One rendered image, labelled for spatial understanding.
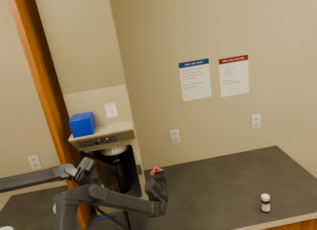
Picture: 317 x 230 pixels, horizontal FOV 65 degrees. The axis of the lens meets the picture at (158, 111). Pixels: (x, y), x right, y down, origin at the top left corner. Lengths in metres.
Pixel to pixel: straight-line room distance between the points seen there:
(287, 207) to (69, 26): 1.46
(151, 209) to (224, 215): 0.52
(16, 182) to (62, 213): 0.36
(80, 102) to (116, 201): 0.57
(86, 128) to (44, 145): 0.75
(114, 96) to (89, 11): 0.42
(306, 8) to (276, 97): 0.63
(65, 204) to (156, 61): 1.14
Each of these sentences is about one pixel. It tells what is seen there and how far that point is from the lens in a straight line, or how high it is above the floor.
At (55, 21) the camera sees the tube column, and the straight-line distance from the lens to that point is 1.31.
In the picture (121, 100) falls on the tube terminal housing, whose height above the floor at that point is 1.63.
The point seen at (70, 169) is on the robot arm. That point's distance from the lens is 1.21.
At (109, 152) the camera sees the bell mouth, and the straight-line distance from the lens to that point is 1.46.
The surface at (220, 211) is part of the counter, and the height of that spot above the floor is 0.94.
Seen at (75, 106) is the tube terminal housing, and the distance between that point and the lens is 1.36.
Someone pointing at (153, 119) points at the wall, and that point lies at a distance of 1.82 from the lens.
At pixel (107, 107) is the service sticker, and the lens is 1.34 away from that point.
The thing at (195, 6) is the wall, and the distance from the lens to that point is 1.75.
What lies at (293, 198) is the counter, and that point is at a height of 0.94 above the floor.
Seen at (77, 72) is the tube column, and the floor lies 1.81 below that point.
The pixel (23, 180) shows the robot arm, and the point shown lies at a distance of 1.19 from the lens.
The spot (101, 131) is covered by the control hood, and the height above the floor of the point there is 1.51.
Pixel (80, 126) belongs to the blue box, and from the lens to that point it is 1.28.
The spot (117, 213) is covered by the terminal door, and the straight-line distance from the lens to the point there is 1.43.
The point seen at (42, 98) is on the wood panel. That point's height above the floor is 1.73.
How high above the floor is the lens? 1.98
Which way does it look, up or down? 19 degrees down
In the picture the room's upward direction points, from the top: 9 degrees counter-clockwise
